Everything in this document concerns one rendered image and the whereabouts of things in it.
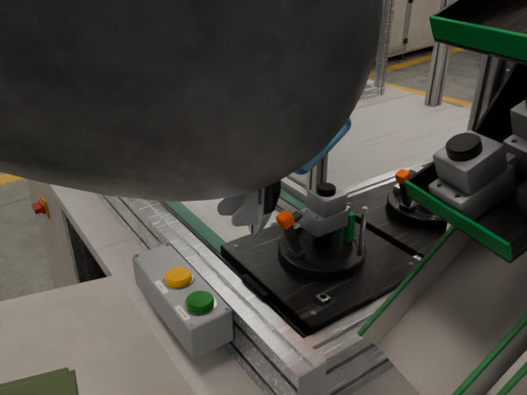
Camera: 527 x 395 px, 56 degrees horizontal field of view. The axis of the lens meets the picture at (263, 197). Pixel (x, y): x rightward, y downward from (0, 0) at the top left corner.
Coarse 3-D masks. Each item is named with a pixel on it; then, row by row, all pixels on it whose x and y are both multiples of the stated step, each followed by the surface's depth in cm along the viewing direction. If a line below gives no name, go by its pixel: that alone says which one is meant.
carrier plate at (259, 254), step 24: (240, 240) 84; (264, 240) 84; (384, 240) 84; (240, 264) 78; (264, 264) 78; (384, 264) 78; (408, 264) 78; (264, 288) 74; (288, 288) 73; (312, 288) 73; (336, 288) 73; (360, 288) 73; (384, 288) 73; (288, 312) 70; (312, 312) 68; (336, 312) 68
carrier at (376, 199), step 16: (368, 192) 99; (384, 192) 99; (400, 192) 94; (352, 208) 94; (368, 208) 94; (384, 208) 94; (400, 208) 90; (416, 208) 90; (368, 224) 89; (384, 224) 89; (400, 224) 89; (416, 224) 87; (432, 224) 86; (400, 240) 84; (416, 240) 84; (432, 240) 84
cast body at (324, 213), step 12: (312, 192) 75; (324, 192) 73; (336, 192) 75; (312, 204) 75; (324, 204) 73; (336, 204) 74; (312, 216) 74; (324, 216) 74; (336, 216) 75; (312, 228) 75; (324, 228) 75; (336, 228) 76
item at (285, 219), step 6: (276, 216) 72; (282, 216) 71; (288, 216) 71; (294, 216) 73; (300, 216) 73; (282, 222) 71; (288, 222) 71; (294, 222) 72; (288, 228) 72; (288, 234) 73; (294, 234) 73; (288, 240) 75; (294, 240) 74; (294, 246) 75
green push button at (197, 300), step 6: (192, 294) 71; (198, 294) 71; (204, 294) 71; (210, 294) 71; (186, 300) 70; (192, 300) 70; (198, 300) 70; (204, 300) 70; (210, 300) 70; (186, 306) 70; (192, 306) 69; (198, 306) 69; (204, 306) 69; (210, 306) 70; (192, 312) 69; (198, 312) 69; (204, 312) 69
